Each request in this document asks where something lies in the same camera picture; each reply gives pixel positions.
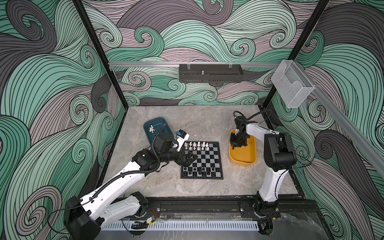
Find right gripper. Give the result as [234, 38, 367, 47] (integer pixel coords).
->
[229, 132, 249, 148]

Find black white chessboard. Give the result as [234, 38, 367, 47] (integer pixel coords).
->
[181, 142, 224, 180]

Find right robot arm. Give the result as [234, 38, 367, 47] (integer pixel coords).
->
[229, 116, 297, 203]

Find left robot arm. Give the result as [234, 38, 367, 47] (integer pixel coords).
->
[64, 130, 197, 240]

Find white chess pieces group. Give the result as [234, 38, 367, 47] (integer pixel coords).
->
[184, 142, 213, 151]

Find black chess pieces group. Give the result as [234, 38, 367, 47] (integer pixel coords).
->
[181, 167, 223, 179]

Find white pieces in bin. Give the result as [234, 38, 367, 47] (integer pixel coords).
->
[149, 125, 155, 134]

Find yellow plastic tray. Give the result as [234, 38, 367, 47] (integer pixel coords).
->
[229, 136, 257, 167]

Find teal plastic bin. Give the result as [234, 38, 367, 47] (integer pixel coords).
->
[143, 117, 173, 144]

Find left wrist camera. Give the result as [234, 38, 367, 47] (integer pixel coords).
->
[176, 130, 190, 152]

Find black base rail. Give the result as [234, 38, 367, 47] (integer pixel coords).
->
[119, 196, 319, 220]

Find black perforated wall shelf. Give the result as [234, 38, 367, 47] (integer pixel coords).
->
[179, 64, 244, 86]

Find clear plastic wall box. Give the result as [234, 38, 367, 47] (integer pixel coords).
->
[271, 60, 315, 109]

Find aluminium wall rail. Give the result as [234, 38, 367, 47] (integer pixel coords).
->
[108, 61, 281, 69]

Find white slotted cable duct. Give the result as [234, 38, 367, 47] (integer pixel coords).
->
[103, 220, 259, 232]

